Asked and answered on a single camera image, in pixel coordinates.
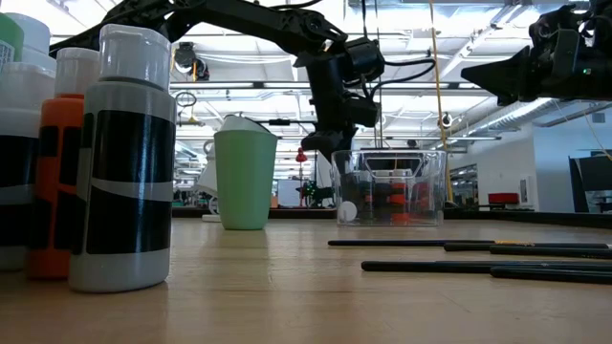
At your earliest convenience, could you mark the red paint bottle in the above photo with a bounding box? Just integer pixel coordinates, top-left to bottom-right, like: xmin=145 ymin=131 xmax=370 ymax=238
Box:
xmin=390 ymin=167 xmax=413 ymax=225

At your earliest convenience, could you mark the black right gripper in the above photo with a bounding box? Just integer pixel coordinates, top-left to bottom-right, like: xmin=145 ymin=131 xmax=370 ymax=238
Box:
xmin=461 ymin=29 xmax=612 ymax=107

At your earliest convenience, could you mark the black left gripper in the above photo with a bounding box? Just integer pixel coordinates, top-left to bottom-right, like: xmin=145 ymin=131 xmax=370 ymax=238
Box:
xmin=300 ymin=47 xmax=383 ymax=163

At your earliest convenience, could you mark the large green paint bottle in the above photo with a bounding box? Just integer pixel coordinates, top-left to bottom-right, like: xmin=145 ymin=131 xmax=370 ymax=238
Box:
xmin=0 ymin=12 xmax=25 ymax=66

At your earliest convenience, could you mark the green plastic cup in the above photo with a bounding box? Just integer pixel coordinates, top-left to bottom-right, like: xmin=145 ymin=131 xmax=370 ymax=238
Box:
xmin=212 ymin=127 xmax=279 ymax=232

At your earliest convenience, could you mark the black left camera cable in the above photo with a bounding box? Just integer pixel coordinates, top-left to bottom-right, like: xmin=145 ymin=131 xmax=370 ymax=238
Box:
xmin=367 ymin=57 xmax=437 ymax=104

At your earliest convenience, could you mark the silver ventilation duct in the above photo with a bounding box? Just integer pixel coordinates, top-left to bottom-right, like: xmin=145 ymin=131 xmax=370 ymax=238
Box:
xmin=468 ymin=97 xmax=556 ymax=140

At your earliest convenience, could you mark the red cushioned seat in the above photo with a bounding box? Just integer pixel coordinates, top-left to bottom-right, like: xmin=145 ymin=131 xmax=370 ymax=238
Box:
xmin=487 ymin=191 xmax=521 ymax=206

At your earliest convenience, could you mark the dark display panel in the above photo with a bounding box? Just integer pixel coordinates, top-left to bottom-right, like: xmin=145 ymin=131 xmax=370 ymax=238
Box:
xmin=567 ymin=155 xmax=612 ymax=215

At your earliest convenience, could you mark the large white bottle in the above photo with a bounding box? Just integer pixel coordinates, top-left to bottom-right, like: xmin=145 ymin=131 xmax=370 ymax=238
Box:
xmin=3 ymin=12 xmax=58 ymax=73

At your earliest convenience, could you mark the black thin paintbrush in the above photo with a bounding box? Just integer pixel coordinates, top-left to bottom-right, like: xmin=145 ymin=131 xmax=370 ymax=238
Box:
xmin=361 ymin=260 xmax=612 ymax=274
xmin=443 ymin=242 xmax=612 ymax=253

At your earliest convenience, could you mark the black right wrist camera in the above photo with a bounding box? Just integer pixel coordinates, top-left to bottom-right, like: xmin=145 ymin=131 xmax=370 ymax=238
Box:
xmin=528 ymin=3 xmax=582 ymax=47

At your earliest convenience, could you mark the black paintbrush yellow ferrule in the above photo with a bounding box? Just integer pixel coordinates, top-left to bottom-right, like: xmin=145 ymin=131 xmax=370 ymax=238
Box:
xmin=327 ymin=239 xmax=536 ymax=247

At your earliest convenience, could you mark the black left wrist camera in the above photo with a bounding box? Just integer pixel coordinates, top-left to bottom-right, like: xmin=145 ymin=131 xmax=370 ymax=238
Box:
xmin=342 ymin=36 xmax=386 ymax=83

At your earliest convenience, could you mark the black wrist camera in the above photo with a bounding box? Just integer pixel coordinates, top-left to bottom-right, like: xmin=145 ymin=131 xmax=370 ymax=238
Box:
xmin=342 ymin=36 xmax=386 ymax=83
xmin=528 ymin=3 xmax=582 ymax=47

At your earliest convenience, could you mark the violet blue paint bottle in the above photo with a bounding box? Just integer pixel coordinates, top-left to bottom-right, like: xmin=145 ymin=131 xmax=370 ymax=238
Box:
xmin=371 ymin=169 xmax=394 ymax=224

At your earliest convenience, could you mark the ceiling light bar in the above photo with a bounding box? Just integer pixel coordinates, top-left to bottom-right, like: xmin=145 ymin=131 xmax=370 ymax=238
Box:
xmin=169 ymin=79 xmax=612 ymax=93

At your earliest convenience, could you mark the clear plastic bin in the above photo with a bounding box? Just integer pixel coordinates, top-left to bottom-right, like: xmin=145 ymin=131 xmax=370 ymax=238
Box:
xmin=330 ymin=148 xmax=448 ymax=227

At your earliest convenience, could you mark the orange paint bottle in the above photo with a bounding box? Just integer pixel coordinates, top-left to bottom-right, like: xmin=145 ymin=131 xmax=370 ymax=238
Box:
xmin=25 ymin=46 xmax=88 ymax=282

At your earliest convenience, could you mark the long yellow cable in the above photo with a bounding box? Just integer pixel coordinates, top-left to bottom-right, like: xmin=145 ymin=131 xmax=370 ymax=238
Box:
xmin=426 ymin=0 xmax=458 ymax=206

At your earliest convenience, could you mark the grey paint bottle black label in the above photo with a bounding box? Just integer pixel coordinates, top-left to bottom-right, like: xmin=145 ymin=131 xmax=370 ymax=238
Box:
xmin=68 ymin=23 xmax=178 ymax=294

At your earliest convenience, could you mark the black paintbrush silver ferrule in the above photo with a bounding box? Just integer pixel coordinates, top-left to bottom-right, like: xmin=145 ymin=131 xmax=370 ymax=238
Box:
xmin=489 ymin=245 xmax=612 ymax=261

